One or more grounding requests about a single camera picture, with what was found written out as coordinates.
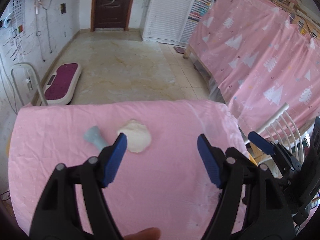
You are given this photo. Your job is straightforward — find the pink bed sheet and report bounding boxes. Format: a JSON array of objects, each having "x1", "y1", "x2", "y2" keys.
[{"x1": 9, "y1": 100, "x2": 247, "y2": 239}]

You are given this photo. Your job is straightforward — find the left hand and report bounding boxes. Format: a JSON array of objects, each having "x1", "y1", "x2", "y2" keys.
[{"x1": 124, "y1": 228, "x2": 161, "y2": 240}]

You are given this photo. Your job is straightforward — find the grey metal chair frame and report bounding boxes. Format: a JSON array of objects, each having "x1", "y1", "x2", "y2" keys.
[{"x1": 10, "y1": 63, "x2": 48, "y2": 107}]

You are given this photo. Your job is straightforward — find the eye chart poster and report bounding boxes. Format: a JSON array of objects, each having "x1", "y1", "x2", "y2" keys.
[{"x1": 10, "y1": 0, "x2": 25, "y2": 35}]

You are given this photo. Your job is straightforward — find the dark brown door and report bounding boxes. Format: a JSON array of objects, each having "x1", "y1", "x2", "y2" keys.
[{"x1": 91, "y1": 0, "x2": 133, "y2": 31}]

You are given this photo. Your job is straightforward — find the white louvered wardrobe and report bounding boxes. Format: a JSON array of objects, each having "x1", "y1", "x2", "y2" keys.
[{"x1": 142, "y1": 0, "x2": 194, "y2": 44}]

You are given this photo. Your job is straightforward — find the grey-blue plastic funnel cup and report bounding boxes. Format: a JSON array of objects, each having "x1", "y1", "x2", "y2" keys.
[{"x1": 84, "y1": 126, "x2": 109, "y2": 152}]

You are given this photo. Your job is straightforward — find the purple white floor scale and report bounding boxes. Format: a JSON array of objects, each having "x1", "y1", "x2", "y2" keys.
[{"x1": 44, "y1": 62, "x2": 82, "y2": 105}]

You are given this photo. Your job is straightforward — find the pink tree-print curtain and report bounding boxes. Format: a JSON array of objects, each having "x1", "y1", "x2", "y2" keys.
[{"x1": 189, "y1": 0, "x2": 319, "y2": 134}]

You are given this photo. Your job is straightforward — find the colourful wall chart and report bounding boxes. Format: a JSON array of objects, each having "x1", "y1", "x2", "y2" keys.
[{"x1": 188, "y1": 0, "x2": 213, "y2": 22}]

